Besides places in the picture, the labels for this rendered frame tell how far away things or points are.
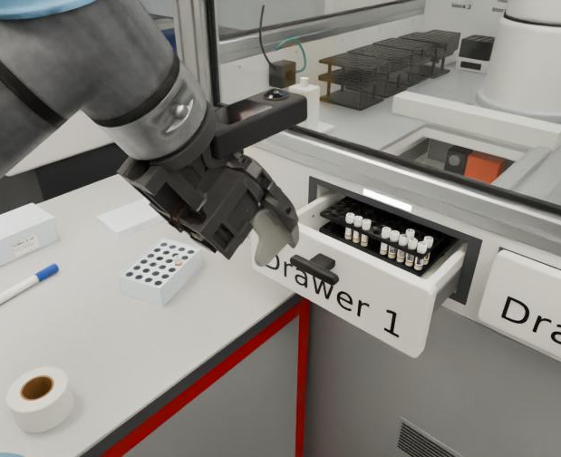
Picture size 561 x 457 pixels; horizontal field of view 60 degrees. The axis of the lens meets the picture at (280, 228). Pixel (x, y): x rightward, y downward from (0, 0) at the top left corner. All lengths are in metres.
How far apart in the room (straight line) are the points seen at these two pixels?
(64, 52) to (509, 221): 0.54
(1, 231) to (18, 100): 0.71
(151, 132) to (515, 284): 0.50
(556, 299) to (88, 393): 0.60
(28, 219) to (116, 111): 0.71
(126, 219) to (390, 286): 0.60
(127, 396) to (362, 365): 0.45
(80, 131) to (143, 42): 0.97
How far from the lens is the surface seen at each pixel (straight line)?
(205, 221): 0.40
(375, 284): 0.62
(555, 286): 0.67
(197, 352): 0.73
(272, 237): 0.48
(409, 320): 0.62
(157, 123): 0.34
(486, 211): 0.67
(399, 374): 0.91
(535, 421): 0.84
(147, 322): 0.79
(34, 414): 0.68
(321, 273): 0.62
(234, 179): 0.41
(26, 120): 0.32
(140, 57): 0.32
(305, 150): 0.80
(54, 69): 0.31
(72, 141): 1.28
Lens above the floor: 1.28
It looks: 32 degrees down
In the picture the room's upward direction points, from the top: straight up
